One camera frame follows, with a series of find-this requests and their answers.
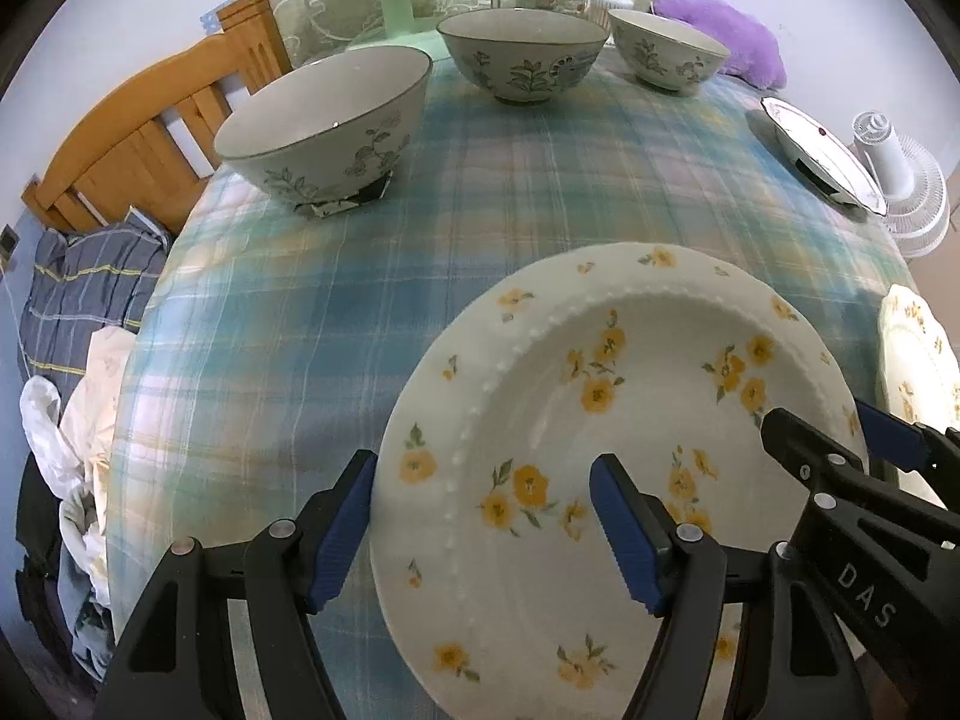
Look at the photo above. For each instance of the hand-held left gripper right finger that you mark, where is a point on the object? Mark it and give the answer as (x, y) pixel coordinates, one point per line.
(626, 532)

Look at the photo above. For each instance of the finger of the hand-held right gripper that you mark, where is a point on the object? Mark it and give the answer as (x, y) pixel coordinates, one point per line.
(795, 442)
(889, 431)

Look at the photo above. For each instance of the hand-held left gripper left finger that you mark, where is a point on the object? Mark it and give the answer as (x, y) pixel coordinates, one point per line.
(341, 532)

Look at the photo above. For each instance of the scalloped yellow flower plate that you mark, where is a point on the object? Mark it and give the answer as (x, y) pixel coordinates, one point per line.
(919, 360)

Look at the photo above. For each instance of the round yellow flower plate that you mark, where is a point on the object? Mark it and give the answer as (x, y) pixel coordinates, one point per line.
(570, 420)

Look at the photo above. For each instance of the white red-rimmed plate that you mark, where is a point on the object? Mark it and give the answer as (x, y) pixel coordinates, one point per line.
(817, 146)

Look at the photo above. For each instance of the small floral bowl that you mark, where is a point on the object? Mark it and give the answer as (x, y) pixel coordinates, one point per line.
(664, 49)

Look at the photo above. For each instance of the large grey floral bowl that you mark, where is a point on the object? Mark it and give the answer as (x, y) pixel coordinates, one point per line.
(315, 112)

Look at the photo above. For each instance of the plaid tablecloth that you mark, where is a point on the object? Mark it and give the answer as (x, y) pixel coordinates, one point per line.
(300, 330)

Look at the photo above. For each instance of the white clip fan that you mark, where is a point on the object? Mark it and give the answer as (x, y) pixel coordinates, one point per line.
(911, 195)

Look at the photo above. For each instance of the cream cloth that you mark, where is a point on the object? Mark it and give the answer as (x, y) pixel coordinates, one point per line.
(109, 360)

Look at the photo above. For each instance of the dark cloth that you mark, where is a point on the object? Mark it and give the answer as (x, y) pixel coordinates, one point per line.
(37, 532)

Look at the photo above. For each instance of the white plastic bag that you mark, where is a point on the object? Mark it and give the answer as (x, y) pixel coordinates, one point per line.
(49, 420)

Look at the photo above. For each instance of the blue striped bedding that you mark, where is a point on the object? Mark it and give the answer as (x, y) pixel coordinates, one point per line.
(82, 285)

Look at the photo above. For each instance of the purple plush toy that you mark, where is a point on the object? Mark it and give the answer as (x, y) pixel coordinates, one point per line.
(720, 30)

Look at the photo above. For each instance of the medium floral bowl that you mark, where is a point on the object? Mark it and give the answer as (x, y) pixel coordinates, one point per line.
(525, 52)

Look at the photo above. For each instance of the cotton swab container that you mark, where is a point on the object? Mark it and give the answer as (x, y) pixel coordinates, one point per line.
(609, 6)

